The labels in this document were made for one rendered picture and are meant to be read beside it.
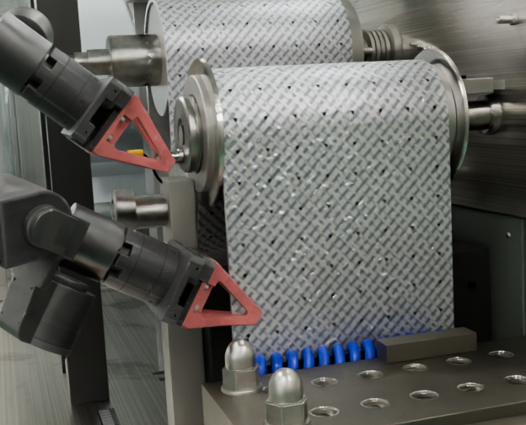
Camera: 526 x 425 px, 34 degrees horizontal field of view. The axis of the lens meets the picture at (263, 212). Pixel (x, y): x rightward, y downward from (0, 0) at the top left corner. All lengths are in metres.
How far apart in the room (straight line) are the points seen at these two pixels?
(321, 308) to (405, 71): 0.25
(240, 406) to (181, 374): 0.19
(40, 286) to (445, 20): 0.58
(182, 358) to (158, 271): 0.16
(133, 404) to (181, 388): 0.24
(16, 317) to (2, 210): 0.11
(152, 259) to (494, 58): 0.44
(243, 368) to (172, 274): 0.11
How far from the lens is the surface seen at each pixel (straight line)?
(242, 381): 0.77
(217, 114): 0.80
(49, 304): 0.77
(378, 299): 0.88
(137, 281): 0.78
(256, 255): 0.83
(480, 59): 1.01
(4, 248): 0.72
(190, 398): 0.93
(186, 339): 0.91
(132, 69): 1.08
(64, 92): 0.81
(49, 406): 1.19
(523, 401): 0.75
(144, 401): 1.17
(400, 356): 0.84
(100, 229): 0.78
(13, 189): 0.73
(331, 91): 0.85
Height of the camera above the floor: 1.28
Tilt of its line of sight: 8 degrees down
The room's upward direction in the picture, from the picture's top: 3 degrees counter-clockwise
